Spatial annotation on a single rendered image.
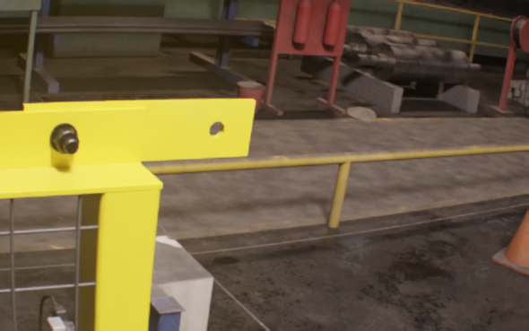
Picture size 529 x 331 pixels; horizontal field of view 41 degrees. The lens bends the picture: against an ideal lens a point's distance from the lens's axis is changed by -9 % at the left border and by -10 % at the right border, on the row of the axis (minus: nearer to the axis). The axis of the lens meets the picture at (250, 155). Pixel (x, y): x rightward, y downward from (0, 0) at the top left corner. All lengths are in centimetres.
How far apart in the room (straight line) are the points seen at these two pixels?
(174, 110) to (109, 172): 8
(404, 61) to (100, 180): 861
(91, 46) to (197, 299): 744
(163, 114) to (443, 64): 906
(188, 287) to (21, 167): 170
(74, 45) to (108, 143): 886
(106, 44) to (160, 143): 898
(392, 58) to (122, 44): 338
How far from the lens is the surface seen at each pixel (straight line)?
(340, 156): 510
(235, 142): 66
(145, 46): 982
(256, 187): 579
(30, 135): 58
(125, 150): 61
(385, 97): 899
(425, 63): 939
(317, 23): 818
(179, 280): 223
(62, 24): 783
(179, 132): 63
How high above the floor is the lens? 201
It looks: 18 degrees down
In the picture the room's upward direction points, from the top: 9 degrees clockwise
